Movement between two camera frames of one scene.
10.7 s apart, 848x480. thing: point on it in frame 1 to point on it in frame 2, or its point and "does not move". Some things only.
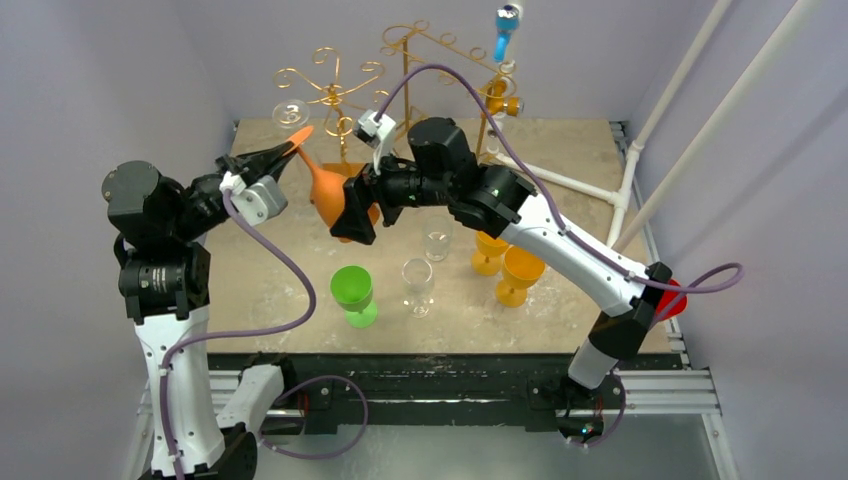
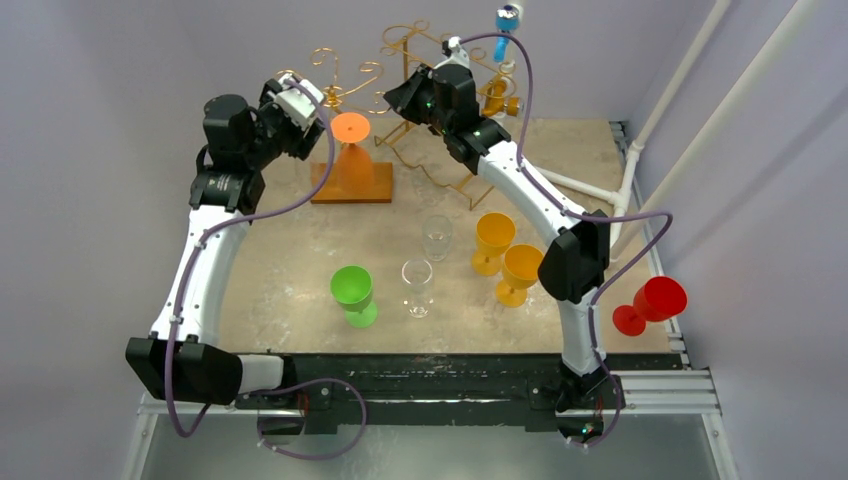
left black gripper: x=267 y=161 to x=301 y=139
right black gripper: x=367 y=201 to x=411 y=97
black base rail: x=441 y=393 does not move
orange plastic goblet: x=328 y=191 to x=355 y=173
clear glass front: x=417 y=274 does not move
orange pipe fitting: x=497 y=102 does not move
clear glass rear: x=437 y=236 does not move
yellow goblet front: x=521 y=269 does not move
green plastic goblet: x=351 y=287 does not move
